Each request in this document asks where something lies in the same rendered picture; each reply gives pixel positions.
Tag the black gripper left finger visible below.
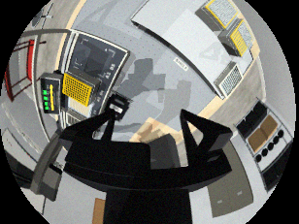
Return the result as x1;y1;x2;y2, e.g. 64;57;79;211
62;109;116;141

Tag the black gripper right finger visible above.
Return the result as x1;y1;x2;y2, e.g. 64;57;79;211
180;109;233;166

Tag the grey tip rack with yellow label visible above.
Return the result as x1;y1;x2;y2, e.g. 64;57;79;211
195;0;221;31

